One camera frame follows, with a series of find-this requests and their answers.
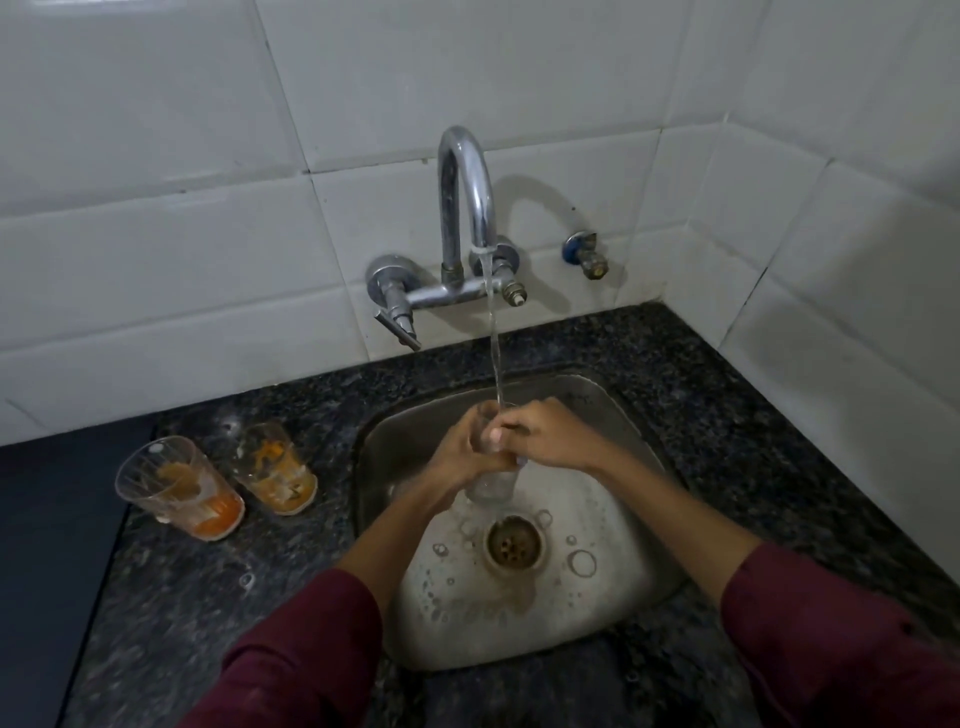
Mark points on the person's left hand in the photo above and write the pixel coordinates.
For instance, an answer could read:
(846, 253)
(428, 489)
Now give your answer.
(454, 465)

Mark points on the person's right hand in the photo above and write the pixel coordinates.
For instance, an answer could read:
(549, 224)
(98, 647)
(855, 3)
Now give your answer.
(551, 439)

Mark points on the person's left fingers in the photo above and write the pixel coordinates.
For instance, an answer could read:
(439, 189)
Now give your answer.
(489, 459)

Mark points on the person's right fingers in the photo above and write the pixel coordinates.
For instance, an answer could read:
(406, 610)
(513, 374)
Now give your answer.
(510, 431)

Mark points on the clear drinking glass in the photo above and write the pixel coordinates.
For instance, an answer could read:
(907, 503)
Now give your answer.
(491, 480)

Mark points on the person's left forearm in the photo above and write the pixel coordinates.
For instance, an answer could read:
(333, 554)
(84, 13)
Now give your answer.
(322, 622)

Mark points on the person's right forearm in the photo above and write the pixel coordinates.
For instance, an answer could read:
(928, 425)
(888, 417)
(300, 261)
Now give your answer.
(757, 600)

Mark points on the stainless steel sink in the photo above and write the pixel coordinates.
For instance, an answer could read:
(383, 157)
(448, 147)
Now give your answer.
(510, 525)

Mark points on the sink drain strainer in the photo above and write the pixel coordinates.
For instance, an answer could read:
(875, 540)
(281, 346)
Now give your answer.
(514, 541)

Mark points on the small glass with orange residue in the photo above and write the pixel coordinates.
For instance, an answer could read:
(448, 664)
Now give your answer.
(274, 469)

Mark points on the large glass with orange residue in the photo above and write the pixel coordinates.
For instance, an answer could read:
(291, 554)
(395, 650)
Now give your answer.
(184, 491)

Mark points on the chrome wall-mounted faucet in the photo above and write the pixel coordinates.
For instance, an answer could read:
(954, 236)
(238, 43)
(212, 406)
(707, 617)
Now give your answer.
(450, 255)

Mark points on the blue brass wall valve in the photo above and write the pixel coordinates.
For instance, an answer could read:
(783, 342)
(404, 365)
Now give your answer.
(586, 253)

